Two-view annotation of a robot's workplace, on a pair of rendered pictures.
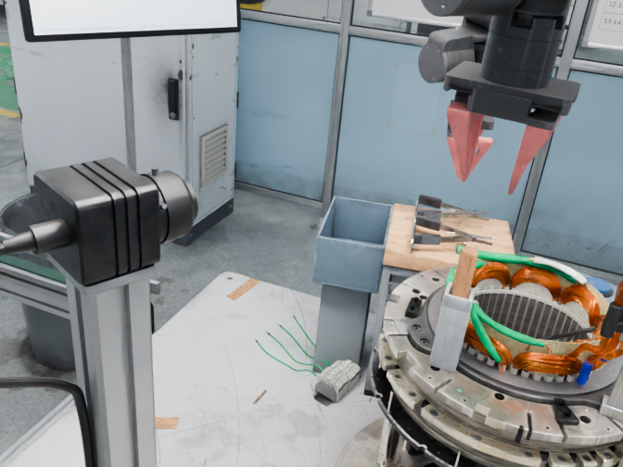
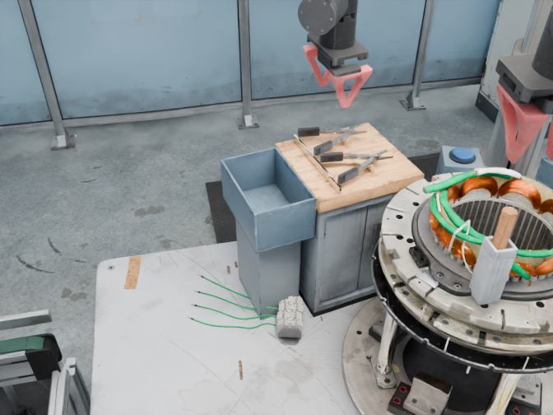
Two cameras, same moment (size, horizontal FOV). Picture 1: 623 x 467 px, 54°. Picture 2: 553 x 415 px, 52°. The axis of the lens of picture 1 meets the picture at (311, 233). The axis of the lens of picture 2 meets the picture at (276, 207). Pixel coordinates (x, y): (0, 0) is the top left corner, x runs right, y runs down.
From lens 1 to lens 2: 43 cm
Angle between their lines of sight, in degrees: 29
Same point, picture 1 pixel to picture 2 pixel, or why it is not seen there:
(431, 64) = (317, 16)
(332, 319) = (271, 272)
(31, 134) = not seen: outside the picture
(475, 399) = (532, 317)
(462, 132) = (534, 130)
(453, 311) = (503, 261)
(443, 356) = (491, 295)
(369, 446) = (360, 361)
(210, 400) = (204, 399)
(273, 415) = (265, 379)
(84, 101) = not seen: outside the picture
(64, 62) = not seen: outside the picture
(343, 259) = (281, 223)
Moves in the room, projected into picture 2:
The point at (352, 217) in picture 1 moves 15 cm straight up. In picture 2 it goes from (242, 171) to (239, 97)
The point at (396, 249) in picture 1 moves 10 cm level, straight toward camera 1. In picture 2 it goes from (325, 195) to (355, 232)
